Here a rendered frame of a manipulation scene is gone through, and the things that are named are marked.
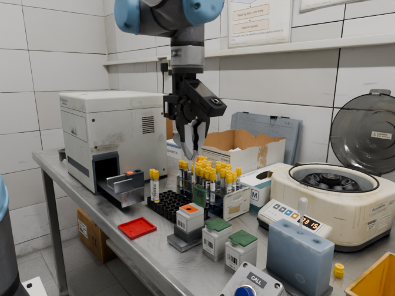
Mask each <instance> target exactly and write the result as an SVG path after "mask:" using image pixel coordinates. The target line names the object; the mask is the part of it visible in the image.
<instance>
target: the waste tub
mask: <svg viewBox="0 0 395 296"><path fill-rule="evenodd" d="M344 292H345V293H346V296H395V254H393V253H391V252H387V253H385V255H384V256H382V257H381V258H380V259H379V260H377V261H376V262H375V263H374V264H373V265H372V266H371V267H370V268H368V269H367V270H366V271H365V272H364V273H363V274H362V275H361V276H359V277H358V278H357V279H356V280H355V281H353V282H352V283H351V284H350V285H349V286H348V287H347V288H346V289H344Z"/></svg>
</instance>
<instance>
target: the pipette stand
mask: <svg viewBox="0 0 395 296"><path fill-rule="evenodd" d="M334 245H335V243H333V242H331V241H329V240H327V239H325V238H323V237H321V236H318V235H317V234H315V233H312V232H311V231H309V230H307V229H305V228H302V234H299V226H298V225H297V224H295V223H292V222H290V221H288V220H286V219H284V218H283V219H280V220H278V221H275V222H274V223H271V224H269V234H268V244H267V260H266V268H265V269H263V270H261V271H263V272H264V273H266V274H268V275H269V276H271V277H272V278H274V279H275V280H277V281H279V282H280V283H282V285H283V287H284V289H285V292H286V294H287V295H288V296H327V295H329V294H330V293H331V292H332V291H333V287H332V286H330V285H329V282H330V275H331V270H332V261H333V253H334Z"/></svg>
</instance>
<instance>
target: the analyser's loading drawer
mask: <svg viewBox="0 0 395 296"><path fill-rule="evenodd" d="M96 184H97V185H98V186H100V187H101V188H103V189H104V190H105V191H107V192H108V193H109V194H110V195H112V196H113V197H114V198H116V199H117V200H119V201H120V202H121V205H122V208H123V207H126V206H130V205H133V204H136V203H139V202H141V201H145V198H144V187H140V188H137V189H135V188H133V181H132V179H128V180H125V174H122V175H119V176H114V175H111V176H106V177H101V178H98V179H96Z"/></svg>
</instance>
